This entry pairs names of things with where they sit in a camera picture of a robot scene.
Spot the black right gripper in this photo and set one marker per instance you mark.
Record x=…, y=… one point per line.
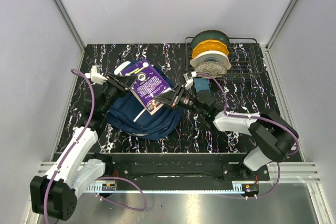
x=168, y=98

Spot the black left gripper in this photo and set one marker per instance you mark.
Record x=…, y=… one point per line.
x=122, y=83

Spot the purple paperback book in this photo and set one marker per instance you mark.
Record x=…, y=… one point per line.
x=148, y=84

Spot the navy blue student backpack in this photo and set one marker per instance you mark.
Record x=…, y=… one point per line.
x=128, y=115

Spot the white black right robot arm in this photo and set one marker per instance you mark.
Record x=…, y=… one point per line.
x=274, y=136

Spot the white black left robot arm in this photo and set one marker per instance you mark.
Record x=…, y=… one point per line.
x=55, y=194

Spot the speckled grey plate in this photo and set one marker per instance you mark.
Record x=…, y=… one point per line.
x=215, y=69

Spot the white plate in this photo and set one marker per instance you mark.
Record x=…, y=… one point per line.
x=211, y=56

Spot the yellow plate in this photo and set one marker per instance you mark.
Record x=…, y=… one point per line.
x=208, y=45

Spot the dark green plate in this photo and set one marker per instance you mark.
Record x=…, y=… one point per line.
x=210, y=35

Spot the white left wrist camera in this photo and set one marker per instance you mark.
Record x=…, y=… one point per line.
x=95, y=76

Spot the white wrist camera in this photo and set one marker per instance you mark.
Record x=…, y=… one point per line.
x=189, y=79
x=95, y=76

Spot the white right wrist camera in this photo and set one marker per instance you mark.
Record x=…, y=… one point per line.
x=189, y=79

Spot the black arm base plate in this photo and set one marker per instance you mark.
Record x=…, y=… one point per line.
x=216, y=170

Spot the black wire dish rack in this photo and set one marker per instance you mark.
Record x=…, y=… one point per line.
x=242, y=56

